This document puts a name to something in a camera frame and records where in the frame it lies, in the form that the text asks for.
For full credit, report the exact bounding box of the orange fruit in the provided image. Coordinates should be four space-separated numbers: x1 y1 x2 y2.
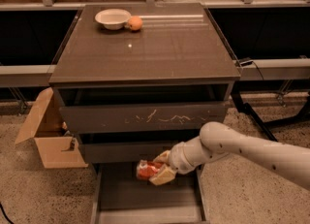
128 16 142 31

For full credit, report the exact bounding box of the dark brown drawer cabinet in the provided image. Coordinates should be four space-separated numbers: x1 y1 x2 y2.
47 2 241 224

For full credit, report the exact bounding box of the white bowl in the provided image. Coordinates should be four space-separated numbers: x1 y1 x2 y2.
95 9 131 30

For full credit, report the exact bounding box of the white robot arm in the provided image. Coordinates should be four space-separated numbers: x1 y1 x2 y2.
150 122 310 190

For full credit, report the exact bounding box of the black plug on ledge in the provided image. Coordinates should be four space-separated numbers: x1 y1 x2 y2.
235 57 253 67

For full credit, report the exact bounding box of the red coke can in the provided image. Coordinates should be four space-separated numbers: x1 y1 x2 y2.
137 160 163 180

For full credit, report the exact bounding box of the black metal stand leg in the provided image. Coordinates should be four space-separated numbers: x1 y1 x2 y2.
231 91 310 142

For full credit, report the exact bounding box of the black cable on floor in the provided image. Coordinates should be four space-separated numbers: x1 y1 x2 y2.
0 202 15 224

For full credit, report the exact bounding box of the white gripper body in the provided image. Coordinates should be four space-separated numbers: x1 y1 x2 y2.
169 142 196 175

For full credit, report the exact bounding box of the open bottom drawer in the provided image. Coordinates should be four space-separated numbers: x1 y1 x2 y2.
90 162 210 224

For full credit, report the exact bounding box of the open cardboard box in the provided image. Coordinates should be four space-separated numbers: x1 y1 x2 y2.
15 88 88 169

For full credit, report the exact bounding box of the top drawer dark front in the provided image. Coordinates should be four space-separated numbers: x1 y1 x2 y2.
60 103 227 134

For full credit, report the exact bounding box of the middle drawer dark front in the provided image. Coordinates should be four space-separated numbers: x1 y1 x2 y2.
77 139 215 164

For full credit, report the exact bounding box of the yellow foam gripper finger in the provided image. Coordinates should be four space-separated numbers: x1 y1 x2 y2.
153 150 170 164
149 165 176 186

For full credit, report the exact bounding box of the drawer dark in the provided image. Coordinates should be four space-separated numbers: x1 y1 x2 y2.
60 103 227 134
77 139 215 164

